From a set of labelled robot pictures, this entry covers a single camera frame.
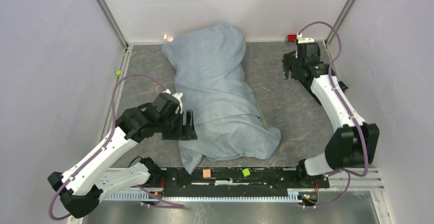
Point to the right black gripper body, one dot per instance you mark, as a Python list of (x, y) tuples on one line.
[(300, 66)]

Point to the blue grey pillowcase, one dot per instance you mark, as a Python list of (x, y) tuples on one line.
[(209, 74)]

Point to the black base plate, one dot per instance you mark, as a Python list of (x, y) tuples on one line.
[(229, 182)]

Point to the red lego brick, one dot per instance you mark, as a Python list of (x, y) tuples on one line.
[(292, 37)]

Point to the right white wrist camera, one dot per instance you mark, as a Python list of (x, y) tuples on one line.
[(301, 40)]

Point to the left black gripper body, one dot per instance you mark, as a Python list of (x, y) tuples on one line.
[(170, 128)]

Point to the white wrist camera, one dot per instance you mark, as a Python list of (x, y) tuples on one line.
[(301, 40), (178, 98)]

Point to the green cube on rail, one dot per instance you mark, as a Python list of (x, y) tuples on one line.
[(246, 172)]

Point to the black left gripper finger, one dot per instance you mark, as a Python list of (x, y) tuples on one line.
[(192, 132), (185, 126)]

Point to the white toothed rail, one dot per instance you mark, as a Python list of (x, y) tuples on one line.
[(289, 197)]

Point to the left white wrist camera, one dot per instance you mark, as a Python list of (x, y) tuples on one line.
[(178, 98)]

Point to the tan wooden cube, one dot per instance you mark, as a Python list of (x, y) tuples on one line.
[(206, 173)]

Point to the white purple block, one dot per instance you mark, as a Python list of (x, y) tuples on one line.
[(167, 38)]

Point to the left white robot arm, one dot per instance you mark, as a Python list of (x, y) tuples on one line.
[(82, 187)]

